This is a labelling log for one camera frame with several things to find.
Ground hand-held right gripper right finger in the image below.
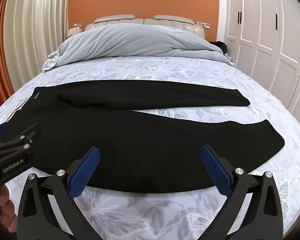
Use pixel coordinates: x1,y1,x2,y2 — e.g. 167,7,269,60
200,144,294,240

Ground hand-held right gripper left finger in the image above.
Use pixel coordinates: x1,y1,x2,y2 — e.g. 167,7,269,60
17,146,101,240

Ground black pants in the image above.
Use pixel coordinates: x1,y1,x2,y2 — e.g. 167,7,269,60
6,80,284,194

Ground person's left hand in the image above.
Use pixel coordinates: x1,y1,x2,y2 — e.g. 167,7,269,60
0,183,18,233

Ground crumpled patterned cloth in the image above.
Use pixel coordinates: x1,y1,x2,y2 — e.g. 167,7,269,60
41,51,62,72

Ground white curtain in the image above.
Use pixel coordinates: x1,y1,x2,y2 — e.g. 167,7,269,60
4,0,70,94

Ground butterfly print bed sheet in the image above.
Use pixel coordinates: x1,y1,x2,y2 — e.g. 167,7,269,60
0,54,300,240

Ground white lace bedside ornament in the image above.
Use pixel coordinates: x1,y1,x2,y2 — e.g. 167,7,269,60
67,27,84,37

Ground dark bag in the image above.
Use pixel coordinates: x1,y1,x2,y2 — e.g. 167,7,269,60
210,41,228,55

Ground white wardrobe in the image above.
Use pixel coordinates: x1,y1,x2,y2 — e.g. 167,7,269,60
225,0,300,120

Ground beige padded headboard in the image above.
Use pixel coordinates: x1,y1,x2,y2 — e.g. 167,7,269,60
84,14,206,39

